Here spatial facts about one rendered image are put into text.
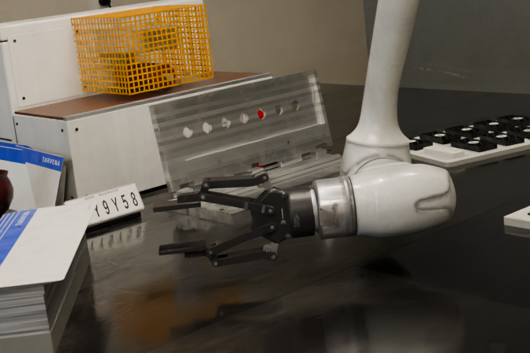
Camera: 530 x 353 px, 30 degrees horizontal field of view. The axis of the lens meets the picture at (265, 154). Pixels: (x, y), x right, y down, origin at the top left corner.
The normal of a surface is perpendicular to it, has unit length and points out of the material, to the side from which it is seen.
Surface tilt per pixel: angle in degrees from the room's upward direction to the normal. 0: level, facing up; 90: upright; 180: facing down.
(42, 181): 69
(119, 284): 0
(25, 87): 90
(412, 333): 0
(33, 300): 90
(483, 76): 90
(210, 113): 80
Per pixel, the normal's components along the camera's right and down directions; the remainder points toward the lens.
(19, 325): 0.06, 0.20
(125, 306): -0.11, -0.97
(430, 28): -0.75, 0.22
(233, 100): 0.63, -0.08
